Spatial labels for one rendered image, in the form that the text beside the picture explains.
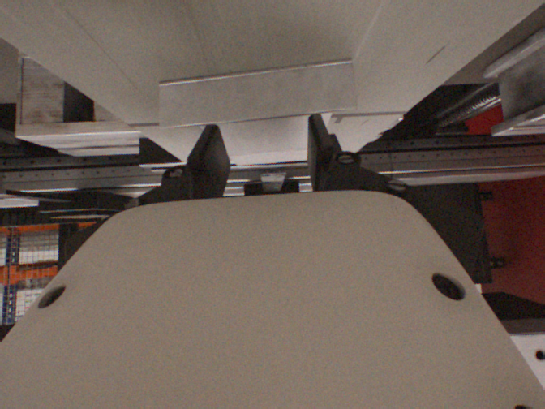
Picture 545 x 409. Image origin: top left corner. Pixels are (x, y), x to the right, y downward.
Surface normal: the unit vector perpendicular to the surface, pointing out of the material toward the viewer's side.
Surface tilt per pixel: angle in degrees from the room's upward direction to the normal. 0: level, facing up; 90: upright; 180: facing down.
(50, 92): 90
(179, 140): 0
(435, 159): 90
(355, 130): 0
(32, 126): 90
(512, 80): 90
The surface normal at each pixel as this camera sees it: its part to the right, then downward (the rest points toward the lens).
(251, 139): 0.06, 0.99
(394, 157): 0.01, -0.08
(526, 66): -1.00, 0.05
